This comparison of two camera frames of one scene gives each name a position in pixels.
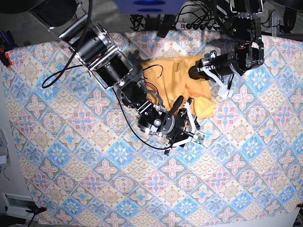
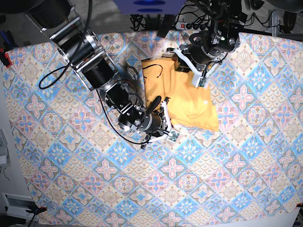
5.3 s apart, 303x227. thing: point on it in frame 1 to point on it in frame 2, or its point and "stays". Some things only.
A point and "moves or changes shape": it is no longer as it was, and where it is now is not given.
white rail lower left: [17, 205] stays
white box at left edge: [4, 156] stays
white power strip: [200, 26] stays
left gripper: [177, 126] to [152, 122]
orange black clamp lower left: [38, 210] stays
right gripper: [224, 64] to [199, 51]
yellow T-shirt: [169, 80] moves or changes shape
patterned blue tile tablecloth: [90, 165] stays
